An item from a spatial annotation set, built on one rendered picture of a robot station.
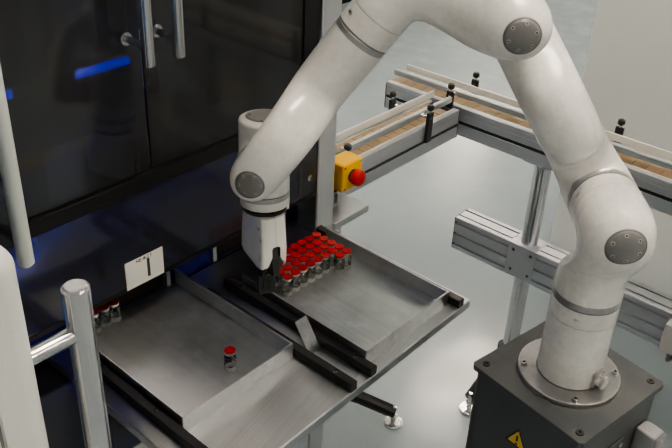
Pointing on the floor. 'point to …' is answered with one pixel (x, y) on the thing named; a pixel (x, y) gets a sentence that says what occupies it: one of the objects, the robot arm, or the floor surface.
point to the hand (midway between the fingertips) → (265, 281)
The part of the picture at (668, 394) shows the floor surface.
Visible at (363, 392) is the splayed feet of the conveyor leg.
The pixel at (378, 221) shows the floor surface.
